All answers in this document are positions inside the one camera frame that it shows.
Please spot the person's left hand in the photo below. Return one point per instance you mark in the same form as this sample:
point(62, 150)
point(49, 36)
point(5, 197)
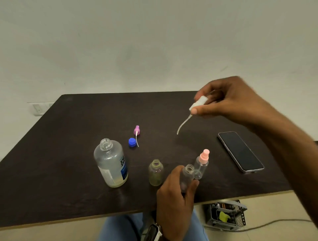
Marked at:
point(172, 201)

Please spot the person's right hand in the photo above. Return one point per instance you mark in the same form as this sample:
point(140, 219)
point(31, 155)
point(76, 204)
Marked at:
point(236, 101)

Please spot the person's left thumb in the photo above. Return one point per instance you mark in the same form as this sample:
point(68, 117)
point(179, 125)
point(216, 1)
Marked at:
point(192, 189)

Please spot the person's right thumb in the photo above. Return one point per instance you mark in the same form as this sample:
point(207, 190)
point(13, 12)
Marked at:
point(207, 110)

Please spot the white spray pump with tube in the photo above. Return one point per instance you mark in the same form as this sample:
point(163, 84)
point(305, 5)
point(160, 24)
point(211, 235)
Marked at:
point(198, 103)

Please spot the small clear bottle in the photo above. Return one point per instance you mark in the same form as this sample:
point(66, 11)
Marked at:
point(186, 177)

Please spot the person's right forearm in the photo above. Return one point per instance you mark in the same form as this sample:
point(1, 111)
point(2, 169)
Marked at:
point(290, 154)

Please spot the small bottle with pink sprayer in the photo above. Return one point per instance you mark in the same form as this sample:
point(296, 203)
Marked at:
point(201, 165)

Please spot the small yellowish open bottle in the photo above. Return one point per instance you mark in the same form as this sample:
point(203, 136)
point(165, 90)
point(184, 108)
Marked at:
point(156, 173)

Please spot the grey metal electronics chassis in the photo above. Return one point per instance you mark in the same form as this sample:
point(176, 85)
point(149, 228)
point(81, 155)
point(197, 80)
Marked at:
point(224, 215)

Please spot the black smartphone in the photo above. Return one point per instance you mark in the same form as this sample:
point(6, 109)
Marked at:
point(240, 152)

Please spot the black wristwatch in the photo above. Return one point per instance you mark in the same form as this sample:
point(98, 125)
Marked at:
point(152, 233)

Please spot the purple spray pump with tube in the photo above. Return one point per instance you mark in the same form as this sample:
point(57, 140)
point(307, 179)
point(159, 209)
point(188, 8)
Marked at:
point(137, 130)

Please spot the blue bottle cap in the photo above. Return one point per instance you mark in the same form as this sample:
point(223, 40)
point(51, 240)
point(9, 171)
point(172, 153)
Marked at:
point(132, 142)

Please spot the person's blue jeans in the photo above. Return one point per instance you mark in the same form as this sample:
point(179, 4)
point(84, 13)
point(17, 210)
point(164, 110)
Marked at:
point(119, 229)

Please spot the large clear labelled bottle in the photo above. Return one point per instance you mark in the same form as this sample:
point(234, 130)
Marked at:
point(110, 163)

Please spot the white wall switch plate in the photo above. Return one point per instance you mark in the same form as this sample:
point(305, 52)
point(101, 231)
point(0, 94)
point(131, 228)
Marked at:
point(39, 109)

